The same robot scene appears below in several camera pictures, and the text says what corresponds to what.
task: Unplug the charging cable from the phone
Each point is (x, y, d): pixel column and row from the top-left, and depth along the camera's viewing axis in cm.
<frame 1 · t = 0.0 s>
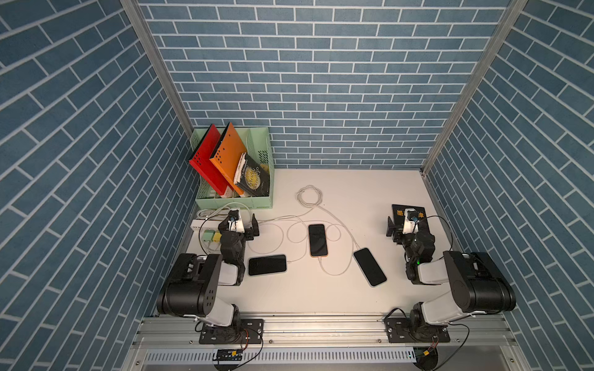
left hand: (247, 214, 89), fingers open
right hand: (404, 217, 91), fingers open
phone with light blue case: (261, 265, 86), point 3 cm above the table
phone with pink case: (319, 243, 96), on the table
black phone dark case: (369, 267, 89), on the table
mint green perforated basket: (256, 141, 108), point 19 cm above the table
red folder: (203, 165, 88), point 26 cm above the table
orange folder: (228, 154, 96), point 24 cm above the table
Moon and Sixpence book: (252, 176, 100), point 14 cm above the table
white power strip: (207, 226, 97), point 2 cm above the table
green charger plug: (208, 235, 96), on the table

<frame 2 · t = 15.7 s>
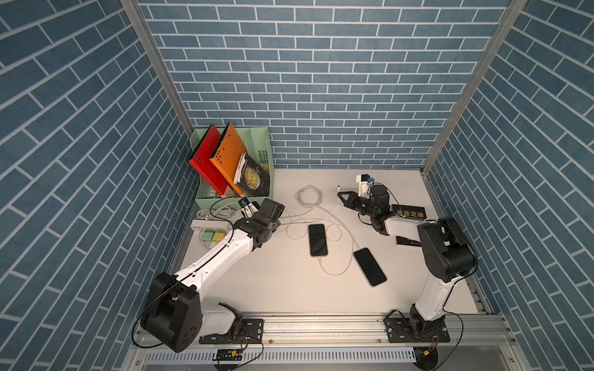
left hand: (272, 221, 85), fingers open
right hand: (339, 194, 93), fingers closed
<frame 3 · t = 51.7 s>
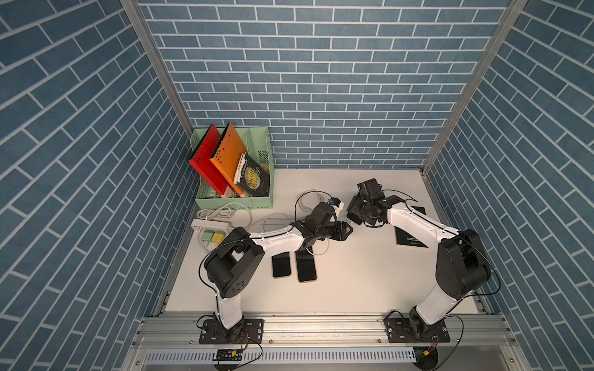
left hand: (354, 231, 85), fingers open
right hand: (355, 209, 93), fingers open
phone with pink case: (305, 266, 88), point 2 cm above the table
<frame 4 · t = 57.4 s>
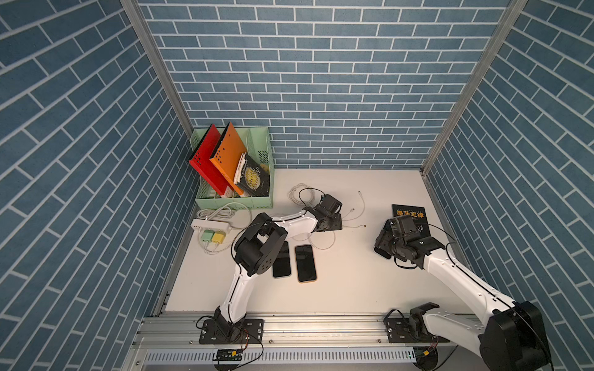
left hand: (341, 225, 98), fingers open
right hand: (384, 242, 86), fingers open
